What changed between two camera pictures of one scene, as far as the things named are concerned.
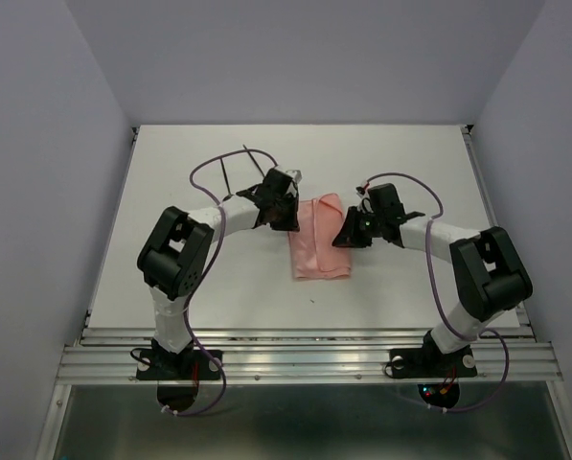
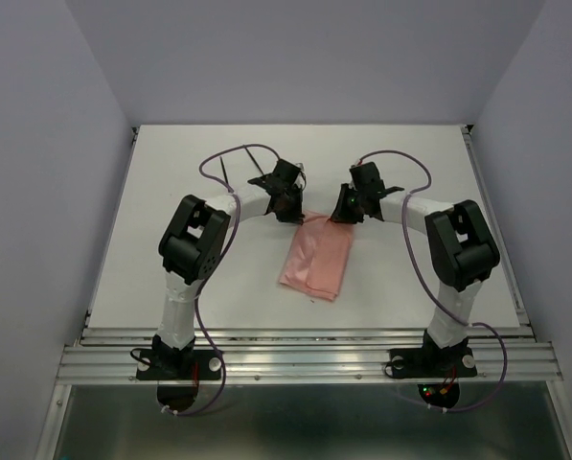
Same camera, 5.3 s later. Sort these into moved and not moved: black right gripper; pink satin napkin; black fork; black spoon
Moved: black right gripper; pink satin napkin
Not moved: black fork; black spoon
